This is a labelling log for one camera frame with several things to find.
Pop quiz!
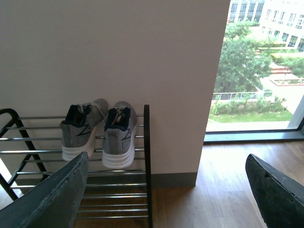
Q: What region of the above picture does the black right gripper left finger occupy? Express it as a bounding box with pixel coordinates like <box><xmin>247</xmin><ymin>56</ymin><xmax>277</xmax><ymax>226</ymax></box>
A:
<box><xmin>0</xmin><ymin>152</ymin><xmax>89</xmax><ymax>228</ymax></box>

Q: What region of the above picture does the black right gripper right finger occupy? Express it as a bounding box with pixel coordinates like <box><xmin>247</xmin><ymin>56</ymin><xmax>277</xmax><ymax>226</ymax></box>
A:
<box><xmin>245</xmin><ymin>154</ymin><xmax>304</xmax><ymax>228</ymax></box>

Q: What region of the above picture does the grey knit sneaker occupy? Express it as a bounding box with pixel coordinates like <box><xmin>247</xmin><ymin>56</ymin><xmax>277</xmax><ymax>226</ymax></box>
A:
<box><xmin>102</xmin><ymin>101</ymin><xmax>137</xmax><ymax>170</ymax></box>
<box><xmin>59</xmin><ymin>99</ymin><xmax>108</xmax><ymax>162</ymax></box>

